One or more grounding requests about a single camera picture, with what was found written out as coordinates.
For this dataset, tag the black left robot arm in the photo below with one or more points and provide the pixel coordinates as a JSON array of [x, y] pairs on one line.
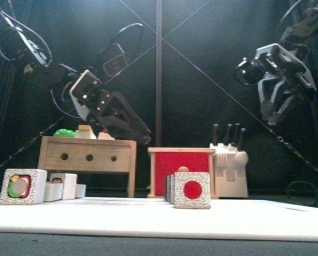
[[19, 43]]

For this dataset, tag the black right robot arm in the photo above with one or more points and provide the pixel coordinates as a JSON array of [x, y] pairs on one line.
[[306, 20]]

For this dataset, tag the white red toy sushi piece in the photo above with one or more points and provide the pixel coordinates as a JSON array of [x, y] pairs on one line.
[[106, 135]]

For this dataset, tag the white yellow toy sushi piece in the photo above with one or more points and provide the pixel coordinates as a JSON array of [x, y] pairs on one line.
[[84, 132]]

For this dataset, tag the green toy food piece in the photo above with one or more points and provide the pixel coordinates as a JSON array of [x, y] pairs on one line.
[[64, 133]]

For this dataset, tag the orange toy food piece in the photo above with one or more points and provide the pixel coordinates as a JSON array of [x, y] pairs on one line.
[[183, 169]]

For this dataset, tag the white sushi roll red centre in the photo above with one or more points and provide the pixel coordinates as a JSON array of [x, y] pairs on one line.
[[68, 183]]

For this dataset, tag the speckled sushi roll red centre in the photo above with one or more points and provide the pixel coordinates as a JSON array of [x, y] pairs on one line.
[[191, 190]]

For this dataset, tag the large speckled multicolour sushi roll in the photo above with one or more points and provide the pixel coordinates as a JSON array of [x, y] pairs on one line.
[[22, 186]]

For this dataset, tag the wooden stand with three holes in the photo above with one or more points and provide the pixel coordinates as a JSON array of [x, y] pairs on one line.
[[88, 156]]

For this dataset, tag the red wooden box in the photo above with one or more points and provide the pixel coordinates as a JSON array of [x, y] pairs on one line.
[[179, 163]]

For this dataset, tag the small white rice block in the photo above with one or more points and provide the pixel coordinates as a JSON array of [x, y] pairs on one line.
[[52, 192], [80, 191]]

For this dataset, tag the white toy knife block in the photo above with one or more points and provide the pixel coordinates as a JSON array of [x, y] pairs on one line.
[[230, 173]]

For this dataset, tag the white cutting board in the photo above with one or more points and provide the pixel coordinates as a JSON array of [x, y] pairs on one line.
[[156, 218]]

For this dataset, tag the diagonal metal frame brace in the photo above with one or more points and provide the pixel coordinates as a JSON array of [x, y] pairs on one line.
[[32, 141], [237, 100]]

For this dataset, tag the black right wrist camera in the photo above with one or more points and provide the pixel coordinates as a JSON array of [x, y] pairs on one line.
[[247, 71]]

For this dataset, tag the vertical metal frame pole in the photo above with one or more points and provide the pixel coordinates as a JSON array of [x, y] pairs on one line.
[[158, 66]]

